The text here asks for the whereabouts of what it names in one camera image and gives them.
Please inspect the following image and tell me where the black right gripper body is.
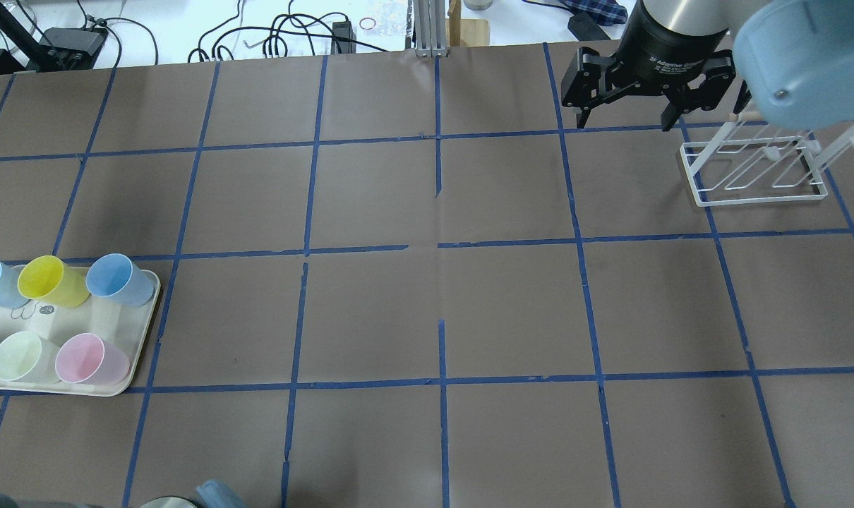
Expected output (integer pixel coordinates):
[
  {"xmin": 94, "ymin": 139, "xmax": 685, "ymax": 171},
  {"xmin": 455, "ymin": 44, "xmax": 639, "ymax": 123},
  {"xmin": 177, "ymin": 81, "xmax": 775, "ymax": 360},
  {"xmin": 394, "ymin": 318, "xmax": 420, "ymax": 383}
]
[{"xmin": 616, "ymin": 1, "xmax": 729, "ymax": 95}]

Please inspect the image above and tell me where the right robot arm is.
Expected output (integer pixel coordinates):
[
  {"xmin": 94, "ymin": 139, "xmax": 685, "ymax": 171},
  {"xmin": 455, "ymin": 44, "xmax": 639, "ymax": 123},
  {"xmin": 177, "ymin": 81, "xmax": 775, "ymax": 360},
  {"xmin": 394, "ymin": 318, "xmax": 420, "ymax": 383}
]
[{"xmin": 560, "ymin": 1, "xmax": 854, "ymax": 131}]

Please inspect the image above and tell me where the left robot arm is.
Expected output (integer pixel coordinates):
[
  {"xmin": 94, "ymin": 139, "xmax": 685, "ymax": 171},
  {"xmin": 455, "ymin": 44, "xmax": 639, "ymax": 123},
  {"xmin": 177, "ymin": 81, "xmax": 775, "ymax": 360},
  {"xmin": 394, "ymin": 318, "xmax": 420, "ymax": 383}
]
[{"xmin": 140, "ymin": 480, "xmax": 248, "ymax": 507}]

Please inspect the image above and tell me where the pink cup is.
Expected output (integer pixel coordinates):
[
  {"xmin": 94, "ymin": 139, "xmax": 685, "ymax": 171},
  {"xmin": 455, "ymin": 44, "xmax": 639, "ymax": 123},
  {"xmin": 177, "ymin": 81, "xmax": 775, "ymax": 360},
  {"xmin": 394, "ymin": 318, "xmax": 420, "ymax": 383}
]
[{"xmin": 54, "ymin": 332, "xmax": 131, "ymax": 386}]

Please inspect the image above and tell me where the yellow cup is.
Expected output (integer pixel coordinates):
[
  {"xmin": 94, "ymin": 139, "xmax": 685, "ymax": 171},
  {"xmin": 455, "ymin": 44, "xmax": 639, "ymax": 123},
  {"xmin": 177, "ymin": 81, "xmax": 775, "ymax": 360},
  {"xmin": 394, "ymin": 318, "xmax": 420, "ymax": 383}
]
[{"xmin": 16, "ymin": 256, "xmax": 90, "ymax": 308}]

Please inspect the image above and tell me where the pale green cup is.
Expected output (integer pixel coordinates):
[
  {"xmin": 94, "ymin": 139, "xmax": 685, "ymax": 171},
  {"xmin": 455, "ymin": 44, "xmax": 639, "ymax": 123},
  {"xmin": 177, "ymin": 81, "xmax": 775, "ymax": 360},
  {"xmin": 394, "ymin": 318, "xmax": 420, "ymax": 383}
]
[{"xmin": 0, "ymin": 331, "xmax": 60, "ymax": 383}]

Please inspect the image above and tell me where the blue plaid folded umbrella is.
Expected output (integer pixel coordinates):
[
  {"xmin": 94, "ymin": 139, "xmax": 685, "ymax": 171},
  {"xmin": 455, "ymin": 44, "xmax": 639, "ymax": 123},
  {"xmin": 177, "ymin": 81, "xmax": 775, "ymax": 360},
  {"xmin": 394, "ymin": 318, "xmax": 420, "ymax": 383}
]
[{"xmin": 560, "ymin": 0, "xmax": 628, "ymax": 27}]

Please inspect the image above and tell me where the black power adapter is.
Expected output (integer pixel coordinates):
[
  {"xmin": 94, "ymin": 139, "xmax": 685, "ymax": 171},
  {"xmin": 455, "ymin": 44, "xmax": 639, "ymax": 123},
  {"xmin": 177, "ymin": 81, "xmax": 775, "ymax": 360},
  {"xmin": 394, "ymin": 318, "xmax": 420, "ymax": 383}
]
[{"xmin": 567, "ymin": 11, "xmax": 611, "ymax": 42}]

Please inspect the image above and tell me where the wooden mug tree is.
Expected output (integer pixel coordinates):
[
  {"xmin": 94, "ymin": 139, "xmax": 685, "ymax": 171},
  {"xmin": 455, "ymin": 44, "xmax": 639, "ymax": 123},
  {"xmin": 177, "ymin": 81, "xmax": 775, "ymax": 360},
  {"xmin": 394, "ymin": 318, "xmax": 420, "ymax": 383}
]
[{"xmin": 445, "ymin": 1, "xmax": 491, "ymax": 47}]

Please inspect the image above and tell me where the cream plastic tray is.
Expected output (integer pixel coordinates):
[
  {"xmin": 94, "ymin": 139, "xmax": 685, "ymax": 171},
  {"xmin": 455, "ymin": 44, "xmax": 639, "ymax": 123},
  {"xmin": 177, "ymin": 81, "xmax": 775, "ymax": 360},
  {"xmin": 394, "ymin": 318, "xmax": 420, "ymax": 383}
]
[{"xmin": 0, "ymin": 270, "xmax": 160, "ymax": 397}]

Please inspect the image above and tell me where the white wire cup rack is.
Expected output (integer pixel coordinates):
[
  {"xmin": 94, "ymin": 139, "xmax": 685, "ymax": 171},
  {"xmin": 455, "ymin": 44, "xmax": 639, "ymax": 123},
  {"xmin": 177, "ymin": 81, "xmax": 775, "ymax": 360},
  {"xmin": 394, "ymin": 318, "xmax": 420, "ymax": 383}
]
[{"xmin": 678, "ymin": 106, "xmax": 854, "ymax": 207}]

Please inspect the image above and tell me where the aluminium frame post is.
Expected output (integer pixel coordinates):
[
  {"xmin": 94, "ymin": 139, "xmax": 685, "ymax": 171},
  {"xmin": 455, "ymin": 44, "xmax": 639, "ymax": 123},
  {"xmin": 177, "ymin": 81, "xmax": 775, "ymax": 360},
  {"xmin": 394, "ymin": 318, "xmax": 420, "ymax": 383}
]
[{"xmin": 409, "ymin": 1, "xmax": 449, "ymax": 57}]

